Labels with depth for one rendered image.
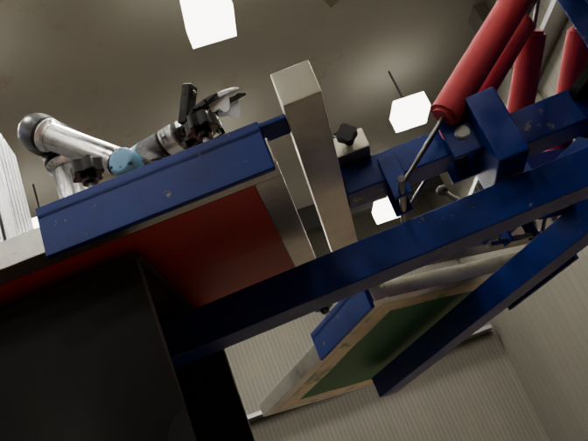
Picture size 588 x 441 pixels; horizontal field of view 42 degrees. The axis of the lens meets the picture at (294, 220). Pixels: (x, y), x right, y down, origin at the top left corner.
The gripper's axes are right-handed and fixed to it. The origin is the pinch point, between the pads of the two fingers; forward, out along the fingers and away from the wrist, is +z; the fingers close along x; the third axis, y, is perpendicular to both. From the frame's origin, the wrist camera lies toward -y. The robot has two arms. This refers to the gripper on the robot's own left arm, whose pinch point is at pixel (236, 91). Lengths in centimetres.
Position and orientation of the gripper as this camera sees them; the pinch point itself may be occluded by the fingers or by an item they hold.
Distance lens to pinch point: 209.1
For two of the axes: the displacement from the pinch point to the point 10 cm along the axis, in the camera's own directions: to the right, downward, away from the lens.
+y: 4.0, 8.7, -2.8
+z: 8.5, -4.7, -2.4
